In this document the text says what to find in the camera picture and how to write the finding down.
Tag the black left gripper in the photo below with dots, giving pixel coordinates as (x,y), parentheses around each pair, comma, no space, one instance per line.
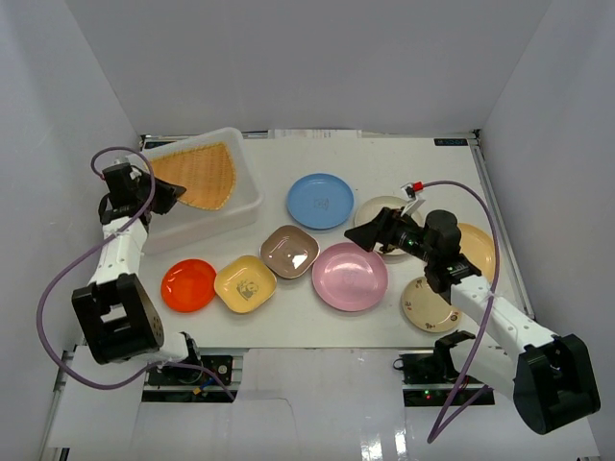
(155,197)

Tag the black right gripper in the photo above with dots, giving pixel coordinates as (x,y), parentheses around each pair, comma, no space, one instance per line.
(384,226)

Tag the cream white round plate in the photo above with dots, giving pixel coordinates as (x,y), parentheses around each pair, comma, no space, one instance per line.
(371,208)

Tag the woven bamboo fan tray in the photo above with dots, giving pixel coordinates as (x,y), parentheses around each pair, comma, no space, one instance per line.
(207,173)

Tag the blue round plate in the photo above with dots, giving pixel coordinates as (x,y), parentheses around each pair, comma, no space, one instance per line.
(320,201)

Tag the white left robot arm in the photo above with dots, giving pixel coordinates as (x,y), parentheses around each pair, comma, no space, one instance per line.
(118,318)

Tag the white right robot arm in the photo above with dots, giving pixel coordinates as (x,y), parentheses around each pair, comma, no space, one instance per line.
(548,377)

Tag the white plastic bin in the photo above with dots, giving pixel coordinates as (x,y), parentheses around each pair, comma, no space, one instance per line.
(184,224)

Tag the pink round plate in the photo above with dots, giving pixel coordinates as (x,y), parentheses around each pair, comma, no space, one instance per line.
(349,279)

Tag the brown square plate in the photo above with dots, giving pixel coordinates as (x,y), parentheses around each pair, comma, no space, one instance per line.
(289,251)

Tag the beige floral round plate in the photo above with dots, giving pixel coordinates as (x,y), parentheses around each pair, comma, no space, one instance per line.
(427,310)

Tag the orange round plate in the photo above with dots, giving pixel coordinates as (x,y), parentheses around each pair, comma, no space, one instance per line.
(188,286)

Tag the yellow round plate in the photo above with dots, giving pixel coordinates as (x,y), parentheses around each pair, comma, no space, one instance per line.
(479,249)

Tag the yellow square panda plate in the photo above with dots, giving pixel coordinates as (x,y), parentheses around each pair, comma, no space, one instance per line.
(245,284)

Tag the paper sheet at back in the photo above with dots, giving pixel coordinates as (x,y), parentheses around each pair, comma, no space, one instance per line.
(314,133)

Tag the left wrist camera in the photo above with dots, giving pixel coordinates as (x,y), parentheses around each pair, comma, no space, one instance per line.
(132,159)

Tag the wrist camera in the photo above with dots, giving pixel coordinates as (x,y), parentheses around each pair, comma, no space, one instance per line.
(132,159)
(413,191)

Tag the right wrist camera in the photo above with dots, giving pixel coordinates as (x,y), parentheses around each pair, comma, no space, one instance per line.
(413,191)

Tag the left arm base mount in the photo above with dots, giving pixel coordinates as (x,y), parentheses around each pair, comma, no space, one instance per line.
(213,382)

